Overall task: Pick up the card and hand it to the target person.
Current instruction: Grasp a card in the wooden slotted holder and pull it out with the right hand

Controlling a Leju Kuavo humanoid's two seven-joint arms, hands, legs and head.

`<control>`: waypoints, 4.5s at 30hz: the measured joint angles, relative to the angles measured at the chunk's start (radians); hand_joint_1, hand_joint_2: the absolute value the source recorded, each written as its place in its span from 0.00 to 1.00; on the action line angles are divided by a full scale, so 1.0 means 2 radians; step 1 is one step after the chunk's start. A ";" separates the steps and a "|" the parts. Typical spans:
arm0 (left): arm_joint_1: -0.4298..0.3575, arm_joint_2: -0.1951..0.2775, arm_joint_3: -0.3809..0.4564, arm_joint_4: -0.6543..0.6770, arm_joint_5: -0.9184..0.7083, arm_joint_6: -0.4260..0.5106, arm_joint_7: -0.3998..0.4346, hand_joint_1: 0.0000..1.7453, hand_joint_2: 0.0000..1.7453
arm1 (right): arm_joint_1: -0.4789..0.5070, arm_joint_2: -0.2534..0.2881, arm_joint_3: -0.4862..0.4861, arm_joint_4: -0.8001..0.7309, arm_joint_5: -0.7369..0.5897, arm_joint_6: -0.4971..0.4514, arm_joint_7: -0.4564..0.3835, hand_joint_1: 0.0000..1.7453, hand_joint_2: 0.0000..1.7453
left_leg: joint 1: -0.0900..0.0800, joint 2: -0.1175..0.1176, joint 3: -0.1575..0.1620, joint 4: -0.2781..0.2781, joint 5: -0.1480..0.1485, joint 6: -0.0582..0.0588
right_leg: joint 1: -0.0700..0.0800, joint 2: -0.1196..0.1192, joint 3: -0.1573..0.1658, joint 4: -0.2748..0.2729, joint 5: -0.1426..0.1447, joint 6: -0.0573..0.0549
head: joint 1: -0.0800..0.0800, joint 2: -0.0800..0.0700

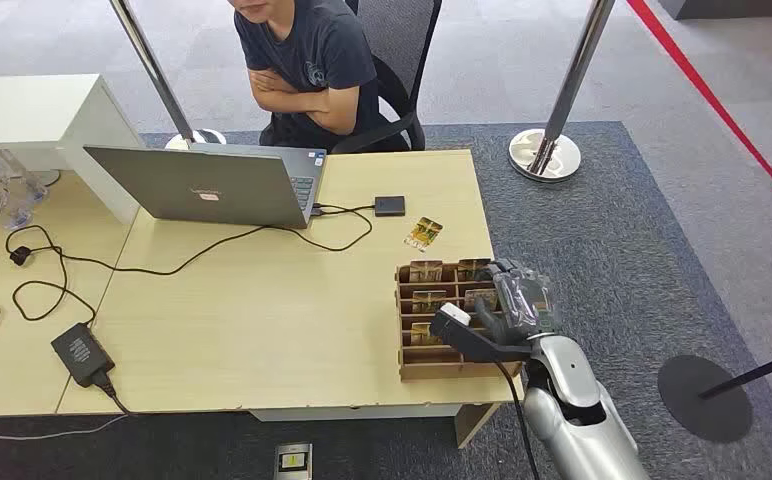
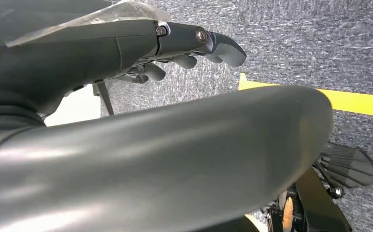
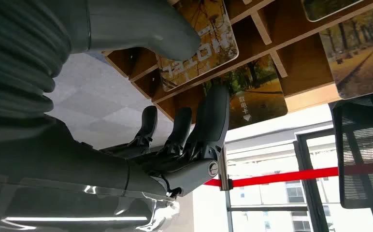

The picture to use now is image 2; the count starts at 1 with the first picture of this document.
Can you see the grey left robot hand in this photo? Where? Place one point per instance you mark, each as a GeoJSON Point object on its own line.
{"type": "Point", "coordinates": [161, 153]}

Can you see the black desk strut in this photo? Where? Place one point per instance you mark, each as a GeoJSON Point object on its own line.
{"type": "Point", "coordinates": [106, 99]}

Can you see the white desk panel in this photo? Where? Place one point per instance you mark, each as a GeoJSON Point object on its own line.
{"type": "Point", "coordinates": [74, 107]}

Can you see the ribbed grey left arm sleeve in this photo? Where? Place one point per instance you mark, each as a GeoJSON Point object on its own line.
{"type": "Point", "coordinates": [7, 121]}

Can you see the black ribbed robot foot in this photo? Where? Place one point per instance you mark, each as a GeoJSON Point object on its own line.
{"type": "Point", "coordinates": [349, 166]}

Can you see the yellow floor tape strip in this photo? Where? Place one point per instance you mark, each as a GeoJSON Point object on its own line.
{"type": "Point", "coordinates": [356, 102]}

